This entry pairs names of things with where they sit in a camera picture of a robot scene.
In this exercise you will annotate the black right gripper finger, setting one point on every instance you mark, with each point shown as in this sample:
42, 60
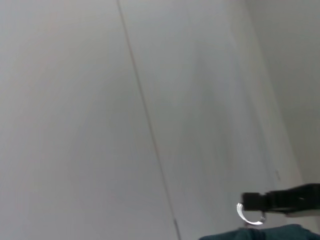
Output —
275, 200

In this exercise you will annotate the dark teal insulated lunch bag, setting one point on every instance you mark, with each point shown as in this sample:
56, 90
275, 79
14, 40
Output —
262, 232

